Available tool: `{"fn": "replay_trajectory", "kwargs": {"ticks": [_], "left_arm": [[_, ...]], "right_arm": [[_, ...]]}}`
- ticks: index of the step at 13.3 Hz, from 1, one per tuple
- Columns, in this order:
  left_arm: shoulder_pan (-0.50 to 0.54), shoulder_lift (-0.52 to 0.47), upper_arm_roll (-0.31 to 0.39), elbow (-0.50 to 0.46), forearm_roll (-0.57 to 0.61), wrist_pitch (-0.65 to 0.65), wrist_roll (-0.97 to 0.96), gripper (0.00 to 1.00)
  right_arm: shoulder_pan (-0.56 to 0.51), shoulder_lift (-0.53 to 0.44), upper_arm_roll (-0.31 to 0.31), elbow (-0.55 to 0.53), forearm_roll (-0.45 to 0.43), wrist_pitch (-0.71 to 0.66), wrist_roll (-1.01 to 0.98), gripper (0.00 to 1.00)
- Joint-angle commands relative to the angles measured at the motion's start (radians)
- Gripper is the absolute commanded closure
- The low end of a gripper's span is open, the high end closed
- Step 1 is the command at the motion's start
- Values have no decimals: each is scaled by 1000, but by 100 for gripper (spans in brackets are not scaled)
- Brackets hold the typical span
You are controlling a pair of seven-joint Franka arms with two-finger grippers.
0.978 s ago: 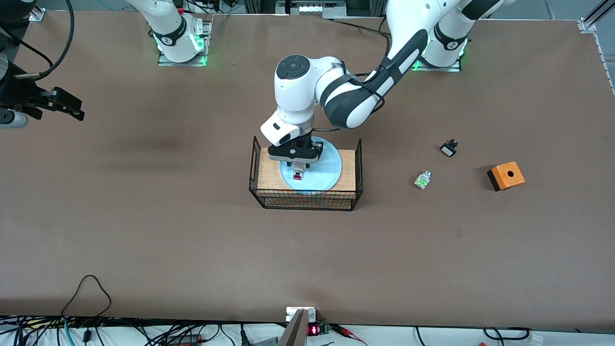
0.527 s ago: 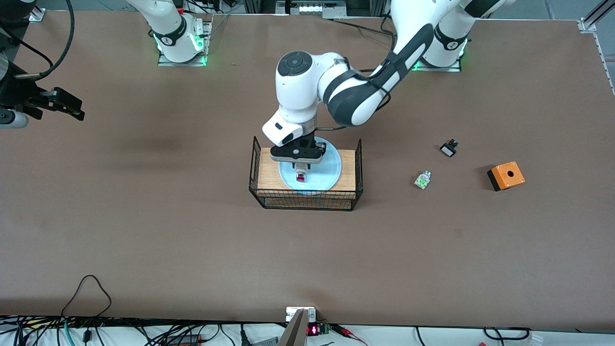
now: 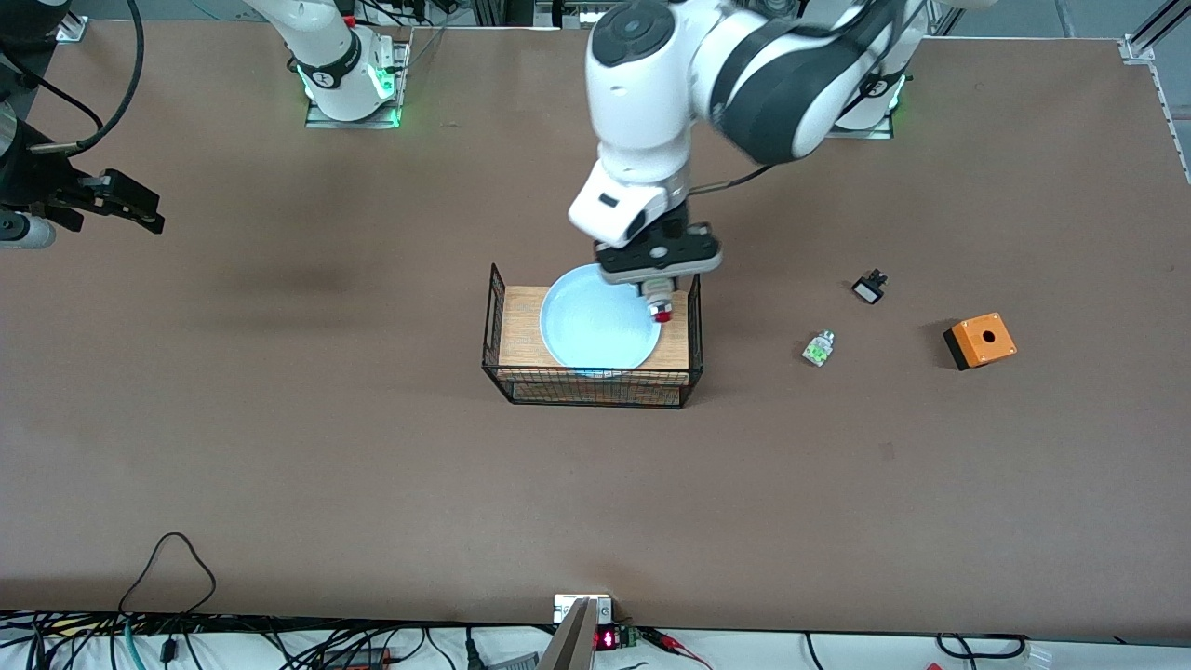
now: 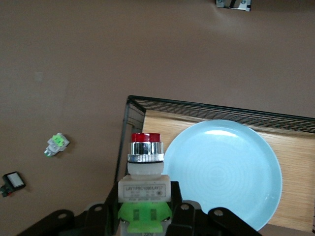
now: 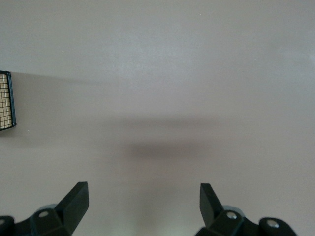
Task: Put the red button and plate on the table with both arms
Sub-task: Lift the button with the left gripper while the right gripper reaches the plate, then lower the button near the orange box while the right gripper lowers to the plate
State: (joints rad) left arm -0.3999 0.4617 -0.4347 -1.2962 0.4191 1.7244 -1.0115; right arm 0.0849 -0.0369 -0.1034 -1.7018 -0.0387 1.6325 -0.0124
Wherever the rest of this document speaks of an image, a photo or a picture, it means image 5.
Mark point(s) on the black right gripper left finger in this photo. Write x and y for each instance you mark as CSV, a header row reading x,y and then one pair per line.
x,y
69,211

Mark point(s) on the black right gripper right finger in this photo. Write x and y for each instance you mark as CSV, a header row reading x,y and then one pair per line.
x,y
214,216

